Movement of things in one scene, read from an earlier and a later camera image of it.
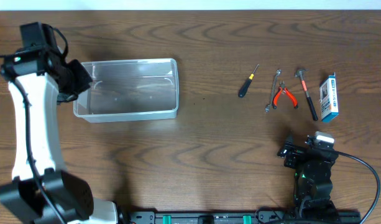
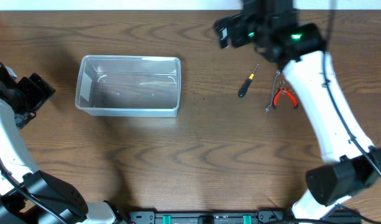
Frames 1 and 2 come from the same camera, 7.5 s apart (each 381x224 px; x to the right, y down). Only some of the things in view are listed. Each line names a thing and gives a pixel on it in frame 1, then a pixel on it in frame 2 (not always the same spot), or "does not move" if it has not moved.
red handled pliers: (281, 88) does not move
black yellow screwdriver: (246, 84) does not move
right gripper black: (296, 154) to (232, 23)
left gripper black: (82, 81) to (38, 94)
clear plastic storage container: (132, 89) does not move
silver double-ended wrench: (278, 73) does not move
